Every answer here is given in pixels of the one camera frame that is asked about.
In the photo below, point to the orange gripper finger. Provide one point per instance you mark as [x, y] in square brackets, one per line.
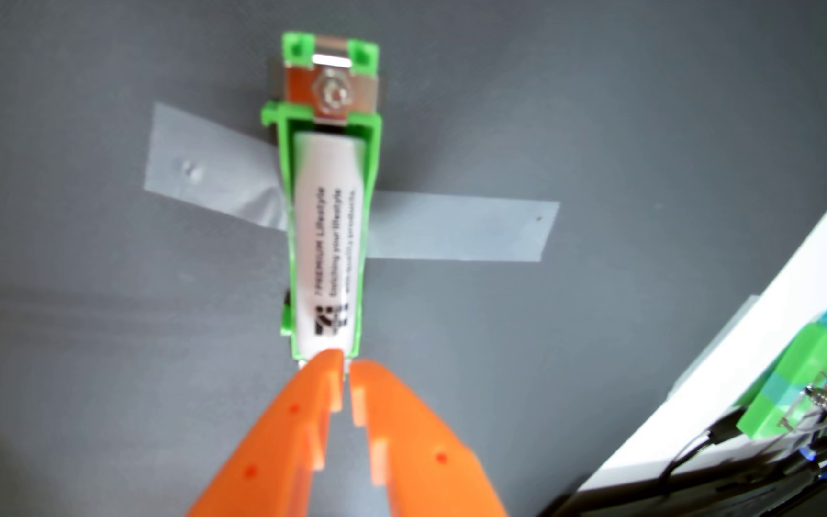
[421, 459]
[277, 452]

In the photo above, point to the white cylindrical battery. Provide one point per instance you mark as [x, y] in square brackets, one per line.
[327, 251]

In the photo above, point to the green battery holder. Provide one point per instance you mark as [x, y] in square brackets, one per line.
[286, 179]

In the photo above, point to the dark grey mat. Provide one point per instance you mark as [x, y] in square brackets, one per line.
[97, 323]

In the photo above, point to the grey tape strip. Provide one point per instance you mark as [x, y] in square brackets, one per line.
[456, 226]

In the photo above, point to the black device box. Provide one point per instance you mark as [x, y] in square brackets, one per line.
[708, 499]

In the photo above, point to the green plastic block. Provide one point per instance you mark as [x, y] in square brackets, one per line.
[794, 380]

